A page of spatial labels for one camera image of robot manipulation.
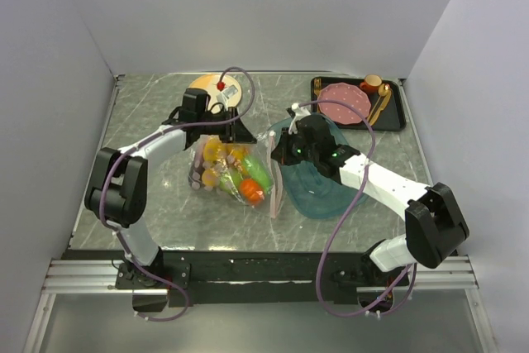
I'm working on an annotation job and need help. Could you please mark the yellow bell pepper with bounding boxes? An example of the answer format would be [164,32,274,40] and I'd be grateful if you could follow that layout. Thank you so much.
[203,139,231,164]

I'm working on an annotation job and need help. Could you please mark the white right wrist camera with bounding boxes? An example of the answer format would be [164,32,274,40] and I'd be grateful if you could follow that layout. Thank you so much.
[288,103,311,135]

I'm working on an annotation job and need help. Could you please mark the orange cup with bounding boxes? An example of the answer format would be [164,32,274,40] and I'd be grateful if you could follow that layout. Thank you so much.
[360,74,383,95]

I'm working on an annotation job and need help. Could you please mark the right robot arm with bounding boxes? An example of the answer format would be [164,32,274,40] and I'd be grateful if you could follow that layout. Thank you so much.
[271,114,469,285]

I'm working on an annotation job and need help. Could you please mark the purple cable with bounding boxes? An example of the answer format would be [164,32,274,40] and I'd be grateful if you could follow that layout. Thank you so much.
[100,65,255,323]
[316,99,417,317]

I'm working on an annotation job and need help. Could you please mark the orange fruit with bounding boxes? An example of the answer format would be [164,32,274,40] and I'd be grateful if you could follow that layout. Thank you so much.
[201,169,220,188]

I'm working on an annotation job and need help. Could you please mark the pink polka dot plate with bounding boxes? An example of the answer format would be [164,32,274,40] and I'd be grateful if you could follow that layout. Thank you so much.
[317,83,371,126]

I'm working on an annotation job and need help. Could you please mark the gold fork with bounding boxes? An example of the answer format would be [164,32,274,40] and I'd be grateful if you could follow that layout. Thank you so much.
[313,78,322,98]

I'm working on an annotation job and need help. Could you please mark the green bitter gourd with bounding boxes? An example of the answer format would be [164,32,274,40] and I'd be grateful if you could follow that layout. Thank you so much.
[241,154,273,192]

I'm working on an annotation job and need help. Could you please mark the green apple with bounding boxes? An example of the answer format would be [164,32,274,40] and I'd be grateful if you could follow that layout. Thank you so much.
[219,169,241,195]

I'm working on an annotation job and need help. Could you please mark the aluminium rail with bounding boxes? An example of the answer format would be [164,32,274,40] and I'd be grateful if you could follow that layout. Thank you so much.
[41,256,479,294]

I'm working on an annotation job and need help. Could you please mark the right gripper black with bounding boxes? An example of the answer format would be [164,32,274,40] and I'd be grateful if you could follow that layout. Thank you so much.
[270,126,319,166]

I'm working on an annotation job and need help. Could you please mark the orange pumpkin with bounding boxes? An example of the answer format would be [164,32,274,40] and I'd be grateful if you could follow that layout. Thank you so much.
[239,179,265,206]

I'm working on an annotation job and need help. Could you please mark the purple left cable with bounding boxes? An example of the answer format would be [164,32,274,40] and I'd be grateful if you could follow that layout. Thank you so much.
[100,65,255,323]

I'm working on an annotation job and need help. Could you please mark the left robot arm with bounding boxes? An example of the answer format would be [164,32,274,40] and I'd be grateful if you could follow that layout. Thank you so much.
[84,88,257,289]

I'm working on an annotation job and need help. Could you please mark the gold spoon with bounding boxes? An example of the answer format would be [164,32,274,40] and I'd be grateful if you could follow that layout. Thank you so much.
[372,83,393,110]

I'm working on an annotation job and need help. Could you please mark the black base frame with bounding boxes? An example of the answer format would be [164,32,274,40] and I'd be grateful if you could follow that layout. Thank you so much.
[114,250,410,313]

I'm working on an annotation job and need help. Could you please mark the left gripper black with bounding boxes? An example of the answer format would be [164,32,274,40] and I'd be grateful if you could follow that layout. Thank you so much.
[198,107,257,144]

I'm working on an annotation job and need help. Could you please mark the teal transparent food tray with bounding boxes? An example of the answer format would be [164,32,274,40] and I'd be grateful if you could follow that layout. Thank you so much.
[266,112,369,221]

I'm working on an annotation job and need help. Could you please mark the orange mango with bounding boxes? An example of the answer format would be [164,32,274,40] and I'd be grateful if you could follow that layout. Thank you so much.
[226,147,247,174]

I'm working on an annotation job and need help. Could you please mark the cream and orange plate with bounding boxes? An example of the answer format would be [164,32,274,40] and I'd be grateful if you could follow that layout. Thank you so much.
[189,74,242,113]

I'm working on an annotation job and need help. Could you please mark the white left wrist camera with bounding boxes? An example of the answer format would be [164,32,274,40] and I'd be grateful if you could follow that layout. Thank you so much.
[216,84,242,107]

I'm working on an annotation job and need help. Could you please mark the clear pink-dotted zip bag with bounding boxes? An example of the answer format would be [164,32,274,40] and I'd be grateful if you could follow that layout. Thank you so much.
[188,131,284,219]

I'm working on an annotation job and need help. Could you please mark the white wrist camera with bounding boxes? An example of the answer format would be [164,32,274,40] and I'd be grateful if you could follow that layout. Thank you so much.
[288,103,311,135]
[216,84,242,107]

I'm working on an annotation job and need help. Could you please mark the purple eggplant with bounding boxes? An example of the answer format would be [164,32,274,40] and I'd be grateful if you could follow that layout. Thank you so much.
[188,150,205,190]

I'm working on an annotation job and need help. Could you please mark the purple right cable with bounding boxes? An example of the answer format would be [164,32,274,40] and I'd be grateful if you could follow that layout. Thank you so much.
[316,99,417,317]

